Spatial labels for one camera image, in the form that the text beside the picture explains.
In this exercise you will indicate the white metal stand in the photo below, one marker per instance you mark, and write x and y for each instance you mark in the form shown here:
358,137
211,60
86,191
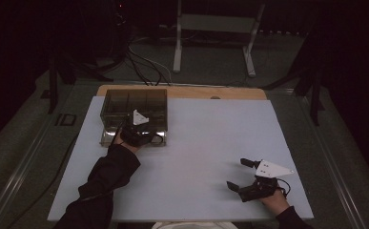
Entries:
217,24

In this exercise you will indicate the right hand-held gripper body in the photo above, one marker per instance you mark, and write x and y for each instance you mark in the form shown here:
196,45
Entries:
269,170

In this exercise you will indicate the black stand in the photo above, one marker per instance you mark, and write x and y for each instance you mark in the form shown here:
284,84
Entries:
64,76
309,86

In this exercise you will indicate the person's right hand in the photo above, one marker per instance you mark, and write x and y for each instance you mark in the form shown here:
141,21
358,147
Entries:
274,202

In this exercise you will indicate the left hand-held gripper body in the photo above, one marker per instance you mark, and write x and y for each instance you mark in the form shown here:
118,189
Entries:
138,118

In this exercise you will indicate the wooden table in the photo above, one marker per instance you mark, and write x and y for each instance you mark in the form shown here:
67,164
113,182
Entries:
191,93

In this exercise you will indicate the small black floor frame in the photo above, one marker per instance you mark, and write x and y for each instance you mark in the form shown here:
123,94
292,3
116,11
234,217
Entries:
66,119

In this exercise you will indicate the clear plastic drawer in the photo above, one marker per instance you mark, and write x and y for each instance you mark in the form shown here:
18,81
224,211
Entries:
109,138

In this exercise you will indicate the metal floor rail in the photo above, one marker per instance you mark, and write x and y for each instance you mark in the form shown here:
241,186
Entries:
338,171
20,178

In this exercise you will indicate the person's left hand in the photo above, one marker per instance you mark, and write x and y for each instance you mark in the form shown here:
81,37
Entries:
126,144

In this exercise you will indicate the smoky clear drawer organizer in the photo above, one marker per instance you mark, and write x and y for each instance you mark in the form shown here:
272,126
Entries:
131,101

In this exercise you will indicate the white table mat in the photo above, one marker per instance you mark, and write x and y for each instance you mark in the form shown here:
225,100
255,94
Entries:
198,143

